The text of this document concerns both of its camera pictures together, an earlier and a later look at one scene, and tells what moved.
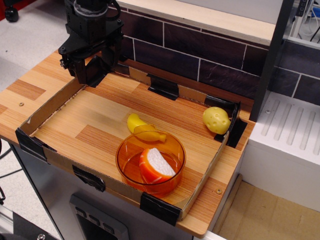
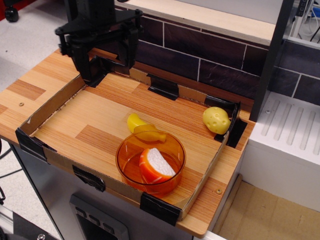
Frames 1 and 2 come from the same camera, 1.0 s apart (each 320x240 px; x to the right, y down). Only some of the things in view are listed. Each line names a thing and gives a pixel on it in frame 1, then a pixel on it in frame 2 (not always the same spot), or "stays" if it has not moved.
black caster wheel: (11, 14) stays
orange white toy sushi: (154, 167) stays
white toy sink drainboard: (282, 157) stays
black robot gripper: (88, 34) -> (88, 19)
